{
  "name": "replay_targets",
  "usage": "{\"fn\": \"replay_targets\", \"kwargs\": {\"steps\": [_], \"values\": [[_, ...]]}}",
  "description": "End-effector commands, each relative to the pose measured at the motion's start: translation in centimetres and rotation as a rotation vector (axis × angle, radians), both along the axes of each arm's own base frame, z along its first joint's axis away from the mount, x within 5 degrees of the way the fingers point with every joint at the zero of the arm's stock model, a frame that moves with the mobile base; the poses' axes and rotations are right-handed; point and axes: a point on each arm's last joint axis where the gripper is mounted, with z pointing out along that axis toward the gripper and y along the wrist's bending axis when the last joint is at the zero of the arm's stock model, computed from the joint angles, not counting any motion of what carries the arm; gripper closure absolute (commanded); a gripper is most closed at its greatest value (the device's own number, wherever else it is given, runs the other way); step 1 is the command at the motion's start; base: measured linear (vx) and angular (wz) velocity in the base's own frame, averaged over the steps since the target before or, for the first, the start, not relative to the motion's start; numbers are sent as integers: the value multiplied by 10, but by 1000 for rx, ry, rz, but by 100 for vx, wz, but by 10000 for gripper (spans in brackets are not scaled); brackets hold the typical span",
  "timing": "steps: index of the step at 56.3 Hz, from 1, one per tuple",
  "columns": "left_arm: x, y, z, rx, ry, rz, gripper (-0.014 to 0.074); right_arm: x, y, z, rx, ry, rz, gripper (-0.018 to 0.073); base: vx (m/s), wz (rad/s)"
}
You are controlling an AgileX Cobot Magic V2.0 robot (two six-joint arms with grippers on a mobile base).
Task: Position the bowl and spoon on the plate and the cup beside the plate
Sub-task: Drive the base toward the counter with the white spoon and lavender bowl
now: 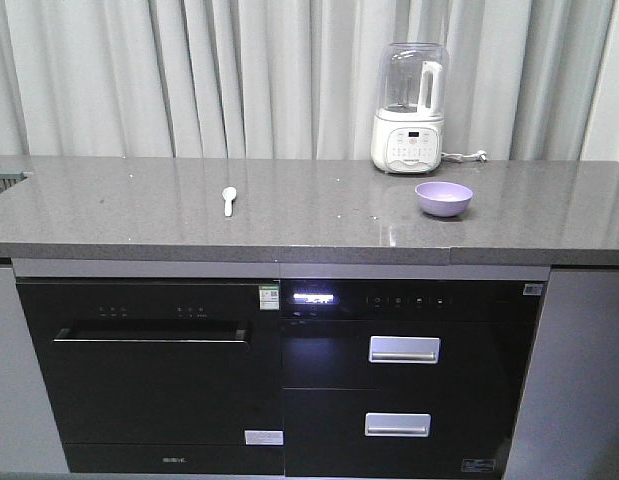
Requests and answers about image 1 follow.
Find light blue soup spoon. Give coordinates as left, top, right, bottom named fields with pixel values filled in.
left=222, top=186, right=237, bottom=217

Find purple bowl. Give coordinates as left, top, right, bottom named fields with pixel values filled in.
left=415, top=181, right=474, bottom=218

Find black drawer disinfection cabinet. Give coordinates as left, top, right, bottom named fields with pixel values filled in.
left=281, top=279, right=544, bottom=479

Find black built-in dishwasher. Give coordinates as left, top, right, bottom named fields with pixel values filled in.
left=17, top=278, right=285, bottom=475

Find white blender with clear jar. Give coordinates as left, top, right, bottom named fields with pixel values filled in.
left=370, top=42, right=449, bottom=174

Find grey pleated curtain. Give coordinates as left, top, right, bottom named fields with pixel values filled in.
left=0, top=1, right=619, bottom=162

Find dark sink grate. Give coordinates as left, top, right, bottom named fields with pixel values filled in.
left=0, top=168, right=33, bottom=194

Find white power cord with plug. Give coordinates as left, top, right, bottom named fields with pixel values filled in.
left=439, top=150, right=490, bottom=164

